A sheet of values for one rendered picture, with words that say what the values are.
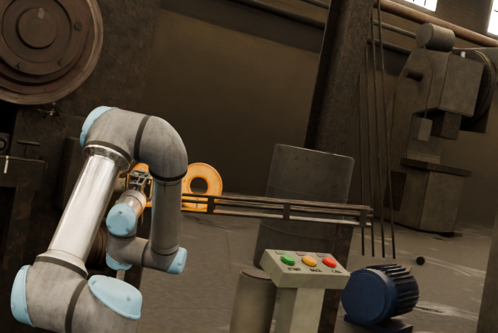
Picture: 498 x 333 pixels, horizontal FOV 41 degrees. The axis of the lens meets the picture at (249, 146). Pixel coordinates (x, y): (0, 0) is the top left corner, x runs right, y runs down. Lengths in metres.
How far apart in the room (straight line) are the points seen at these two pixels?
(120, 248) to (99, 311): 0.48
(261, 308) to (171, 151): 0.61
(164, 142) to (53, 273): 0.39
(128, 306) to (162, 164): 0.36
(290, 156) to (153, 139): 3.05
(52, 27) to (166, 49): 7.04
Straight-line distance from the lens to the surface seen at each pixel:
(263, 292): 1.96
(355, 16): 6.24
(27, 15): 2.10
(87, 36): 2.22
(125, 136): 1.57
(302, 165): 4.51
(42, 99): 2.20
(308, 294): 1.87
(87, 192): 1.52
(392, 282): 3.65
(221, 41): 9.52
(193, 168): 2.18
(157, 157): 1.57
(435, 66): 9.76
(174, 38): 9.17
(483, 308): 4.09
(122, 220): 1.79
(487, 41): 12.20
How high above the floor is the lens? 0.93
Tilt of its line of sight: 1 degrees down
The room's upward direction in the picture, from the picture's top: 11 degrees clockwise
